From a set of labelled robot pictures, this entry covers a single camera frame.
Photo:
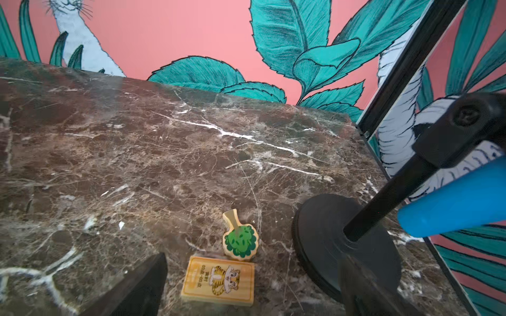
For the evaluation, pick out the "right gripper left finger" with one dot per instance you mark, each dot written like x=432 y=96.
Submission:
x=139 y=293

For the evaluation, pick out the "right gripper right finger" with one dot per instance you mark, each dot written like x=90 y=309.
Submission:
x=363 y=295

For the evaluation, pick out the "blue microphone on black stand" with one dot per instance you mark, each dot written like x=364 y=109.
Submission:
x=328 y=227

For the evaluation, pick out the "small wooden toy block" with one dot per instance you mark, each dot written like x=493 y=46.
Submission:
x=219 y=281

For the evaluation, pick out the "wooden green tree toy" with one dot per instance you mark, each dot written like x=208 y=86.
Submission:
x=241 y=241

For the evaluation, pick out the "black right frame post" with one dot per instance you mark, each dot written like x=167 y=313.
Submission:
x=431 y=28

